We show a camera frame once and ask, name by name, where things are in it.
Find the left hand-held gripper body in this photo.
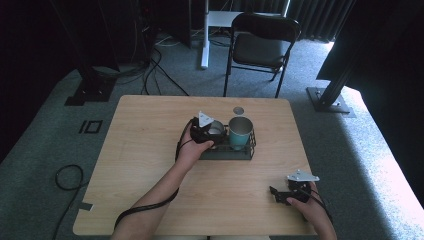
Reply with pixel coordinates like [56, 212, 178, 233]
[189, 110, 218, 145]

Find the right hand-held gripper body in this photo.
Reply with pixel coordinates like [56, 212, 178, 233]
[283, 169, 321, 204]

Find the black wire basket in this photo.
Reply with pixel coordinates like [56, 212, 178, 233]
[198, 124, 257, 161]

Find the teal metal cup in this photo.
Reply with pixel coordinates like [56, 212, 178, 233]
[227, 116, 255, 151]

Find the person's left hand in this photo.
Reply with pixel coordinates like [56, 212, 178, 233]
[175, 139, 215, 173]

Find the person's right hand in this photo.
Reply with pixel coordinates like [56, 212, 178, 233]
[285, 181, 334, 228]

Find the black folding chair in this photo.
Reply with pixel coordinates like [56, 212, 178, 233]
[222, 12, 302, 99]

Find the black slanted stand with base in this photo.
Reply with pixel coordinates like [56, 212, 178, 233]
[305, 49, 357, 119]

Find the black stand with square base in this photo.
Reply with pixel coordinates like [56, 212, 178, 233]
[49, 0, 117, 107]

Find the grey pleated curtain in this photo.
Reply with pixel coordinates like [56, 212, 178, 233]
[213, 0, 356, 43]

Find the right hand-held gripper cable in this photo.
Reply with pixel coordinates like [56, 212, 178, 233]
[299, 186, 334, 224]

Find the hand-held gripper cable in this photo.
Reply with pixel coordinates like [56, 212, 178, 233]
[299, 186, 334, 224]
[113, 117, 198, 232]

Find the black floor cables bundle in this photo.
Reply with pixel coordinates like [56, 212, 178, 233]
[93, 19, 190, 98]

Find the left hand-held gripper cable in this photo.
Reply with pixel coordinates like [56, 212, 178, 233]
[113, 117, 198, 232]

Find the black looped floor cable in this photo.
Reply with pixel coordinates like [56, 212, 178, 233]
[52, 164, 90, 240]

